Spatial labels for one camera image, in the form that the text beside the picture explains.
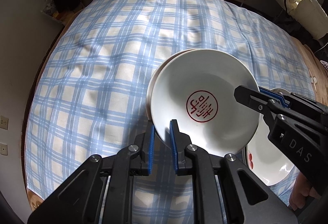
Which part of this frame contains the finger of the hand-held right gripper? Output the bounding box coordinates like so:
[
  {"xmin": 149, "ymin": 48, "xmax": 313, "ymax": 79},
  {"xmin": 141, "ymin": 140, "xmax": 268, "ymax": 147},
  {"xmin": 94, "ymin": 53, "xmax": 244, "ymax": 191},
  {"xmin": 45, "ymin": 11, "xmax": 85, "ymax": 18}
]
[
  {"xmin": 259, "ymin": 87, "xmax": 291, "ymax": 108},
  {"xmin": 234, "ymin": 85, "xmax": 272, "ymax": 113}
]

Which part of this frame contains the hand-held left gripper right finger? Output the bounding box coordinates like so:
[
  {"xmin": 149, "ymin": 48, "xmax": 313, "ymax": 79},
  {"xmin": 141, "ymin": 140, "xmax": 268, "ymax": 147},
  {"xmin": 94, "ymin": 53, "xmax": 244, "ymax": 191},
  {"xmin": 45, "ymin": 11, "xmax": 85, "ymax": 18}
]
[{"xmin": 169, "ymin": 119, "xmax": 299, "ymax": 224}]

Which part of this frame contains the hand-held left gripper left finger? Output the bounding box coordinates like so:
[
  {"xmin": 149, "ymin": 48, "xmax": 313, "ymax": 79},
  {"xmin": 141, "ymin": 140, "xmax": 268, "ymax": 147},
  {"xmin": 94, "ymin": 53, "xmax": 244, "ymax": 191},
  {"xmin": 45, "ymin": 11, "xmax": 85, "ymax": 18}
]
[{"xmin": 31, "ymin": 120, "xmax": 155, "ymax": 224}]

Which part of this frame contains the shallow white cherry plate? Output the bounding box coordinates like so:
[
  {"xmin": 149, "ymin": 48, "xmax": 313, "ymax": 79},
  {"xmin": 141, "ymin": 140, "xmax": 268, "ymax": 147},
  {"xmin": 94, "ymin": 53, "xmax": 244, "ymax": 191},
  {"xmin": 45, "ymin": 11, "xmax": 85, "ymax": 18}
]
[{"xmin": 242, "ymin": 88, "xmax": 296, "ymax": 187}]

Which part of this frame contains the large red patterned bowl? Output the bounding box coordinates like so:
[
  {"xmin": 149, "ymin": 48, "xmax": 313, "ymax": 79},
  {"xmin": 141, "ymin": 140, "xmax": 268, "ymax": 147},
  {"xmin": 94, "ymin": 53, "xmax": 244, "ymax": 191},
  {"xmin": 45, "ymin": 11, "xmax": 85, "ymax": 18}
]
[{"xmin": 150, "ymin": 49, "xmax": 262, "ymax": 158}]

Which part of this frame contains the plain white bowl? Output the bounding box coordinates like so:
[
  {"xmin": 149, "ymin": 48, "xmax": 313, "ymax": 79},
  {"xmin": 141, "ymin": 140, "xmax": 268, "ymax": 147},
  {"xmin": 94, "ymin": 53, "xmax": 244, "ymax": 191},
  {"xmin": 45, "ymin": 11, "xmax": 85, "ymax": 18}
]
[{"xmin": 146, "ymin": 49, "xmax": 195, "ymax": 122}]

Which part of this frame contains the person's right hand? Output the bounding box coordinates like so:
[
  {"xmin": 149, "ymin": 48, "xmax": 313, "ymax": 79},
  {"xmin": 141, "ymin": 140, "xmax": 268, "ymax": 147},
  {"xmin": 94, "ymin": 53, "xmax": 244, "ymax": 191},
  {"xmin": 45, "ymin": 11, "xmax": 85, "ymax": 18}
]
[{"xmin": 289, "ymin": 171, "xmax": 321, "ymax": 210}]

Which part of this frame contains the brown flower blanket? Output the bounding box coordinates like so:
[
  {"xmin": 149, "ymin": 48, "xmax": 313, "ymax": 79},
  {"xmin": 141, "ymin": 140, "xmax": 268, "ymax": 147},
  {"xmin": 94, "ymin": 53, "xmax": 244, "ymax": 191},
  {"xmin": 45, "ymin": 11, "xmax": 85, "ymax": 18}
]
[{"xmin": 292, "ymin": 40, "xmax": 328, "ymax": 107}]

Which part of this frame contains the white puffy duvet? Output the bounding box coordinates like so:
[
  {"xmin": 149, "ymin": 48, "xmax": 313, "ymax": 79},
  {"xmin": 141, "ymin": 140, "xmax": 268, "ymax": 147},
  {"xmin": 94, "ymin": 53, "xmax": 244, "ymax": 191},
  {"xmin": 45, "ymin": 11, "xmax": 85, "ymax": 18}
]
[{"xmin": 287, "ymin": 0, "xmax": 328, "ymax": 40}]

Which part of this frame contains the blue plaid tablecloth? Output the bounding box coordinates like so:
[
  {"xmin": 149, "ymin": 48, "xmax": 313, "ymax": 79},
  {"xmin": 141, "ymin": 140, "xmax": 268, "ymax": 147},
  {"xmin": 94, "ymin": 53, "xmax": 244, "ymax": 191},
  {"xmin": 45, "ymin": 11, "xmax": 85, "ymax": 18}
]
[{"xmin": 26, "ymin": 0, "xmax": 315, "ymax": 224}]

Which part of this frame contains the clear bag of clutter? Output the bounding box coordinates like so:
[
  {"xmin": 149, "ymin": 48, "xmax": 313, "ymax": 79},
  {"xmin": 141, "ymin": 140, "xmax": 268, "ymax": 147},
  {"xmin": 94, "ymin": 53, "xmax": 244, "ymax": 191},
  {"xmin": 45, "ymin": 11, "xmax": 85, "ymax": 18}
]
[{"xmin": 41, "ymin": 0, "xmax": 64, "ymax": 25}]

